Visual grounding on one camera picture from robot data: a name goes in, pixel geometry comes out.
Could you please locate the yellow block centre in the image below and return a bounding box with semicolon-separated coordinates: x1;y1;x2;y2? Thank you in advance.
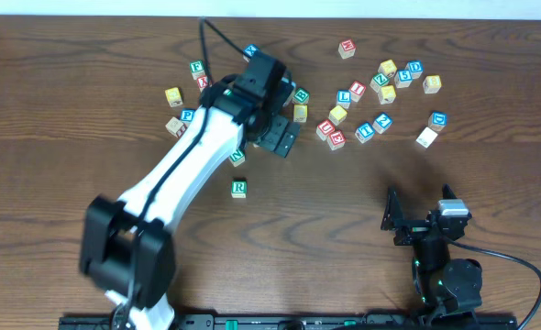
293;104;308;123

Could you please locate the blue D block right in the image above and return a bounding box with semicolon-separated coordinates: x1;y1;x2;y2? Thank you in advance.
427;112;447;132

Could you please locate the beige red block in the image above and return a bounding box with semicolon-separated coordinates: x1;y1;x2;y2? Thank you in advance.
165;117;187;138

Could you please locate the red I block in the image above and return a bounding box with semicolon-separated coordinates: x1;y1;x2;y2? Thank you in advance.
348;81;367;103

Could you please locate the green F block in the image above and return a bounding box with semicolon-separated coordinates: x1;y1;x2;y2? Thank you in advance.
189;60;205;80

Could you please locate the blue P block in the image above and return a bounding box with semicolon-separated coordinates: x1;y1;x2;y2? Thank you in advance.
179;108;195;126

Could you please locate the green R block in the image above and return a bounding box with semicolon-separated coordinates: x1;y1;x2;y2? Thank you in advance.
231;180;248;198

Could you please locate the blue L block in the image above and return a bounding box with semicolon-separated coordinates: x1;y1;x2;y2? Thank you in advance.
337;90;352;109

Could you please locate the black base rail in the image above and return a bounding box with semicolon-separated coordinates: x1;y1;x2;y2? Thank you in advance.
59;312;519;330

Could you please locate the white blank block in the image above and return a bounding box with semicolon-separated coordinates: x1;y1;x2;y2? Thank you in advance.
416;127;438;149

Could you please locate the blue X block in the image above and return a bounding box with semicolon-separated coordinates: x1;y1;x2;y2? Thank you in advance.
243;44;259;62

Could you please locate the yellow 8 block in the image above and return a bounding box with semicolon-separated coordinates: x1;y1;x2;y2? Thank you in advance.
423;75;442;94

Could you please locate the yellow block far left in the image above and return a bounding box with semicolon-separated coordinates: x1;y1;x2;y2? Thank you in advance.
165;87;183;107

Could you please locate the blue d block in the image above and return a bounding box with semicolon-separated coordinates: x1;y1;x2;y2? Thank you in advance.
405;60;424;80
427;112;447;132

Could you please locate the blue 2 block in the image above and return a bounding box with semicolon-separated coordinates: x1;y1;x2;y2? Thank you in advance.
372;113;392;134

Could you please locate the blue 5 block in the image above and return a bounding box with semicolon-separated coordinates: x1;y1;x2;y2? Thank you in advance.
394;70;413;89

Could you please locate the blue T block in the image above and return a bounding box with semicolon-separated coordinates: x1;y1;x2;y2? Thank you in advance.
355;122;375;144

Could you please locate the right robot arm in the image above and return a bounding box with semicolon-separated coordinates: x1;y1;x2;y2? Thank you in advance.
381;185;482;326

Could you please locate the blue D block upper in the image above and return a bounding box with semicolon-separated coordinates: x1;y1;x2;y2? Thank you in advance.
405;60;424;80

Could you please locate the green Z block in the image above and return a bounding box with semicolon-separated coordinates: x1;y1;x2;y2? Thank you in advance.
370;72;390;93

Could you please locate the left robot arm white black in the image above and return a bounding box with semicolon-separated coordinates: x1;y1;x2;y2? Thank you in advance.
79;51;300;329

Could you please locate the yellow block by Z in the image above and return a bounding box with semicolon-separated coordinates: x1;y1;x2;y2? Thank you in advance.
378;85;396;105

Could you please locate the yellow block upper right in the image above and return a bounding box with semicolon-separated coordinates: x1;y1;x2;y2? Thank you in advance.
378;60;397;78

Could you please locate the green B block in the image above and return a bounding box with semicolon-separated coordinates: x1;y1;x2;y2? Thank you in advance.
293;88;310;105

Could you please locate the red U block lower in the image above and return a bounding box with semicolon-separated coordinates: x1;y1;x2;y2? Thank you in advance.
316;119;336;141

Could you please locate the green N block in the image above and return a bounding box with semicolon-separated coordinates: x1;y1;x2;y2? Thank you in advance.
229;149;246;167

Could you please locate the yellow block by L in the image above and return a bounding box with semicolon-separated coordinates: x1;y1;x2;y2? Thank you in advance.
328;105;348;126

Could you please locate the red block top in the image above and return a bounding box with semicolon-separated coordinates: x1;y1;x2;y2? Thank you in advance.
338;39;357;60

